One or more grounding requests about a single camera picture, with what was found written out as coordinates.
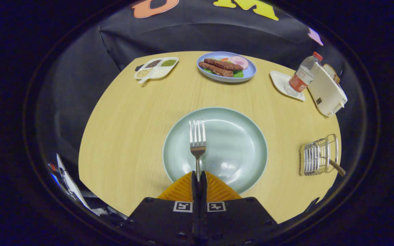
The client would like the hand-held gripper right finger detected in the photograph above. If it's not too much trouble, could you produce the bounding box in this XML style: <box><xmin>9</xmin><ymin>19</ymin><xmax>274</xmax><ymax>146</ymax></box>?
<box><xmin>200</xmin><ymin>171</ymin><xmax>281</xmax><ymax>246</ymax></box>

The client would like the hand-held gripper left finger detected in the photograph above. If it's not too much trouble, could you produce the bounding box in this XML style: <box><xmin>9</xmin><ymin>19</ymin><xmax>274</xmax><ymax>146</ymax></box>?
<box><xmin>120</xmin><ymin>171</ymin><xmax>201</xmax><ymax>246</ymax></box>

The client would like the metal fork with wooden handle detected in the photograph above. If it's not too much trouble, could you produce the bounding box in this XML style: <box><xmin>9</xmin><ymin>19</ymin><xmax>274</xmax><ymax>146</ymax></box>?
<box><xmin>189</xmin><ymin>120</ymin><xmax>207</xmax><ymax>182</ymax></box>

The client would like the metal spoon with wooden handle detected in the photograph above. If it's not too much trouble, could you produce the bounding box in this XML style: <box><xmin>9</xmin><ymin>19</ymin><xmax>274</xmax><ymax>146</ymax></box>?
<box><xmin>320</xmin><ymin>155</ymin><xmax>346</xmax><ymax>177</ymax></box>

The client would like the pale green plate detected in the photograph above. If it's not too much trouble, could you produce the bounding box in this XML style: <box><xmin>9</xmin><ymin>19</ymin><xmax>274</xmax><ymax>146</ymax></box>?
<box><xmin>162</xmin><ymin>107</ymin><xmax>268</xmax><ymax>195</ymax></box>

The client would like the white flat board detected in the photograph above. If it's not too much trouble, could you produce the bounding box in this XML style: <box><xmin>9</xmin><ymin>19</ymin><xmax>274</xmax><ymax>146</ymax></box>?
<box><xmin>56</xmin><ymin>154</ymin><xmax>91</xmax><ymax>209</ymax></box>

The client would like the brown sausage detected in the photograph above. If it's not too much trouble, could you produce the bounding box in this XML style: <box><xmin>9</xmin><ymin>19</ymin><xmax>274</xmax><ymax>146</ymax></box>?
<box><xmin>199</xmin><ymin>61</ymin><xmax>234</xmax><ymax>78</ymax></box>
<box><xmin>204</xmin><ymin>58</ymin><xmax>244</xmax><ymax>71</ymax></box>

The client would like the white divided tray with grains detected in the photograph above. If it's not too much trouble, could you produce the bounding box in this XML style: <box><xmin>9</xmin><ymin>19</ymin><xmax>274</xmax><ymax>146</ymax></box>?
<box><xmin>134</xmin><ymin>57</ymin><xmax>179</xmax><ymax>84</ymax></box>

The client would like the blue plate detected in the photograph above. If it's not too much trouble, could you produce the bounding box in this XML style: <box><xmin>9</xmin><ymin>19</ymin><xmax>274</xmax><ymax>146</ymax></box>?
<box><xmin>197</xmin><ymin>51</ymin><xmax>257</xmax><ymax>83</ymax></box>

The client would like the white square coaster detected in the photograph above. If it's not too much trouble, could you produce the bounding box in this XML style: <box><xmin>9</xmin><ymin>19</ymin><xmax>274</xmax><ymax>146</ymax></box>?
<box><xmin>270</xmin><ymin>70</ymin><xmax>306</xmax><ymax>102</ymax></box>

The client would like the pink ham slice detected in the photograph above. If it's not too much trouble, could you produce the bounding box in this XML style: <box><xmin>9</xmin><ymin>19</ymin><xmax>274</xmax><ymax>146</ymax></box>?
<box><xmin>227</xmin><ymin>56</ymin><xmax>249</xmax><ymax>70</ymax></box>

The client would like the blue and red small item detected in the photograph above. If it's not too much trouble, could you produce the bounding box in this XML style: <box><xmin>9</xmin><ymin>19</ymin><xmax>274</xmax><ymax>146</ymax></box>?
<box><xmin>48</xmin><ymin>162</ymin><xmax>64</xmax><ymax>185</ymax></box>

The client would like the clear water bottle red cap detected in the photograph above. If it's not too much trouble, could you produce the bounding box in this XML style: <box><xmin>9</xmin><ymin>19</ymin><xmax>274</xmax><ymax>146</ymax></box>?
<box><xmin>284</xmin><ymin>52</ymin><xmax>323</xmax><ymax>97</ymax></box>

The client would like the white toaster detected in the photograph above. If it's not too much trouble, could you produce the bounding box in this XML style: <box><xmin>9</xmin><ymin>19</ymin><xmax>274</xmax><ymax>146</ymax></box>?
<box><xmin>307</xmin><ymin>63</ymin><xmax>348</xmax><ymax>118</ymax></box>

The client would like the toast bread slice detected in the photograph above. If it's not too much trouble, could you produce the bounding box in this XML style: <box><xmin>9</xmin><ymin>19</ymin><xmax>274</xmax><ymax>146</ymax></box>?
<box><xmin>323</xmin><ymin>64</ymin><xmax>340</xmax><ymax>84</ymax></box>

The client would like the metal wire basket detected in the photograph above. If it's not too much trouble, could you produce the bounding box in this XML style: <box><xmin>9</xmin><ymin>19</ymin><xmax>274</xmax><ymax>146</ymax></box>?
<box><xmin>299</xmin><ymin>134</ymin><xmax>339</xmax><ymax>177</ymax></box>

